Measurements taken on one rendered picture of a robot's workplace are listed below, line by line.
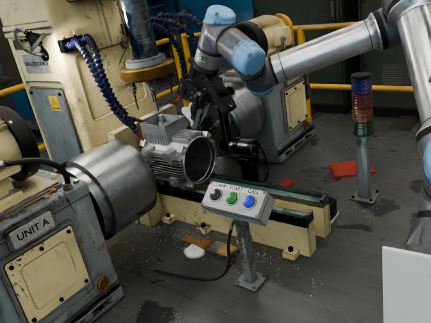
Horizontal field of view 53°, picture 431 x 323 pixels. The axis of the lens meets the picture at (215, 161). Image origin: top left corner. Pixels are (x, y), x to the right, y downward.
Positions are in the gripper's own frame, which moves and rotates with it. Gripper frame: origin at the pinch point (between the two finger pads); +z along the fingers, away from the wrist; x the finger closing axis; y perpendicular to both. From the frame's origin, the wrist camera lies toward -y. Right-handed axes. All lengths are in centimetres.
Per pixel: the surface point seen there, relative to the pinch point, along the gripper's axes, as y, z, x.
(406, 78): -12, 81, -315
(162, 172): 6.0, 22.4, 2.9
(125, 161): 6.5, 7.5, 21.3
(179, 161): 0.9, 13.4, 2.9
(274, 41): 15, -3, -67
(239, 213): -30.0, -3.8, 21.1
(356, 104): -32.2, -15.1, -33.1
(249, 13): 265, 187, -514
